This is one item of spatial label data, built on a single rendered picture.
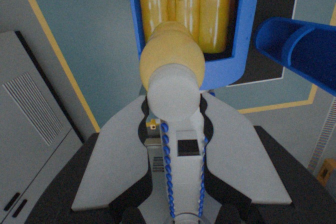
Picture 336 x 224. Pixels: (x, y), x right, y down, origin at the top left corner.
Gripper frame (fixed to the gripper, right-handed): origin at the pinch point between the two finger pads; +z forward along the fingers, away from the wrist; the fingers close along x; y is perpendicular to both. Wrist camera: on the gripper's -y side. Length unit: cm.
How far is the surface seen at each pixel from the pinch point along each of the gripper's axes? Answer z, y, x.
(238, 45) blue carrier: 22.9, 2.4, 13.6
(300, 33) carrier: 83, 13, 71
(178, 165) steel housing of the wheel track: 51, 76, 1
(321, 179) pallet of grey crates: 135, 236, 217
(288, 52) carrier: 82, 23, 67
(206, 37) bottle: 30.6, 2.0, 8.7
